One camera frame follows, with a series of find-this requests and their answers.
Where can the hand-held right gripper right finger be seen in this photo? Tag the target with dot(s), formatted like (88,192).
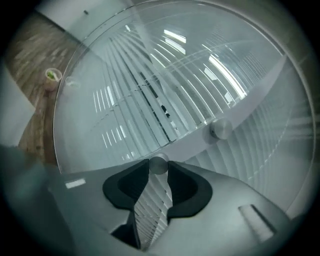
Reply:
(220,205)

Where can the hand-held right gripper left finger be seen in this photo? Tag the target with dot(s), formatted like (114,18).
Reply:
(95,200)

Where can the instant noodle cup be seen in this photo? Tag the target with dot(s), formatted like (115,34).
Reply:
(53,78)

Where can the silver round blinds knob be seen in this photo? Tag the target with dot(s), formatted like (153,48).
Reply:
(158,163)
(221,128)

